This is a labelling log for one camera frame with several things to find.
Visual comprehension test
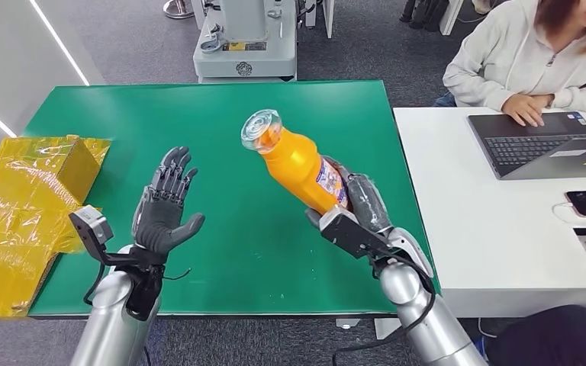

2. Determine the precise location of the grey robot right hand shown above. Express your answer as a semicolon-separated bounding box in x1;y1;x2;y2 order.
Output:
305;156;395;237

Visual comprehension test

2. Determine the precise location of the person's right hand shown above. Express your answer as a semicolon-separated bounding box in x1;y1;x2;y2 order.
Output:
501;94;552;128

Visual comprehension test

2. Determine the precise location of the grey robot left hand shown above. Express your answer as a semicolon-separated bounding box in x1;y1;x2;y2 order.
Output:
130;146;207;256

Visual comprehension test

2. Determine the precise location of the orange juice bottle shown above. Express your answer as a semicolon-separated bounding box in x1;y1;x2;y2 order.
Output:
240;108;349;216

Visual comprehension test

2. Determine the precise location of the dark grey laptop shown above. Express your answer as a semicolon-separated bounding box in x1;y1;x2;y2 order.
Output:
467;111;586;181

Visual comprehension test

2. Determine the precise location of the person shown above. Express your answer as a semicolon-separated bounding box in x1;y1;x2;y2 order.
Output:
433;0;586;128

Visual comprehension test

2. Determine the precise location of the green table mat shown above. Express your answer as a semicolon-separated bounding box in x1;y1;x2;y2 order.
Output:
22;79;440;318

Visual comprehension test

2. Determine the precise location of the white desk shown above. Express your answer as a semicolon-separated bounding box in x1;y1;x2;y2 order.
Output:
393;106;586;319

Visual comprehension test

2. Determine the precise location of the white desk leg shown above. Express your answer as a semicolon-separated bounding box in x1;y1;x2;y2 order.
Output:
323;0;336;40
439;0;465;37

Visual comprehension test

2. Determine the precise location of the yellow wrapped cardboard box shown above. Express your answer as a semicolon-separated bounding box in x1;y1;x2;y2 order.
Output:
0;134;112;319

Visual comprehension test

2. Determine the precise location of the white machine stand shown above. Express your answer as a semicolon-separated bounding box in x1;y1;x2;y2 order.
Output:
192;0;299;83

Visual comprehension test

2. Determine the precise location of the chrome round stand base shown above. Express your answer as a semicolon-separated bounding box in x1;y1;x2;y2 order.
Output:
163;0;196;20

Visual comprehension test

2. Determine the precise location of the dark office chair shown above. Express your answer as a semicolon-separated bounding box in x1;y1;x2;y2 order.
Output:
485;304;586;366

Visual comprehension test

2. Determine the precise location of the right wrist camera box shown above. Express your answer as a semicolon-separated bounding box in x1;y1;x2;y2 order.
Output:
318;204;392;259

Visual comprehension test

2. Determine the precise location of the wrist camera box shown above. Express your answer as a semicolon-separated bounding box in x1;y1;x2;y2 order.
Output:
318;204;392;259
68;204;114;254

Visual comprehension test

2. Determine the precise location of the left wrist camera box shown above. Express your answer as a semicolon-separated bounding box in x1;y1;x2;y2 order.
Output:
68;204;114;254

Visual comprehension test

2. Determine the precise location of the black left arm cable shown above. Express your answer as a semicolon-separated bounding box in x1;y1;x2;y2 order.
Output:
82;262;107;307

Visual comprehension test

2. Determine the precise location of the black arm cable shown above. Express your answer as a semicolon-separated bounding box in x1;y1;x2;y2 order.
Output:
82;262;107;307
330;252;438;366

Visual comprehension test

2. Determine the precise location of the white phone cable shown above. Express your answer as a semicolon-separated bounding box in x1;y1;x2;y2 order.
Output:
552;201;577;226

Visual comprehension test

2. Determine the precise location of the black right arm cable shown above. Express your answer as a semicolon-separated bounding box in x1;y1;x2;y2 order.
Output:
330;252;438;366

